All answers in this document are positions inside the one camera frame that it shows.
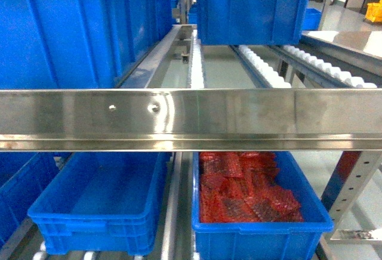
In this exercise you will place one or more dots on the blue bin with red bags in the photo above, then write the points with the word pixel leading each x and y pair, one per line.
pixel 265 240

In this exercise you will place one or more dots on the blue bin upper right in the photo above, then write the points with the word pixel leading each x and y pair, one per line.
pixel 250 22

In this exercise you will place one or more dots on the empty blue bin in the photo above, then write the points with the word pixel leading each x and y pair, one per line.
pixel 103 202

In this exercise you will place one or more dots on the large blue bin upper left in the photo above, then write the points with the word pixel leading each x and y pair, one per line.
pixel 65 44

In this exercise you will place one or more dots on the red bubble wrap bags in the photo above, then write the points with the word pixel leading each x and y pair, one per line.
pixel 239 187

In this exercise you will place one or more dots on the stainless steel flow rack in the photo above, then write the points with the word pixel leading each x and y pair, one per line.
pixel 320 100

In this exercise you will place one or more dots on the yellow mop bucket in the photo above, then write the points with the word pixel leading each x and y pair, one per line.
pixel 374 12

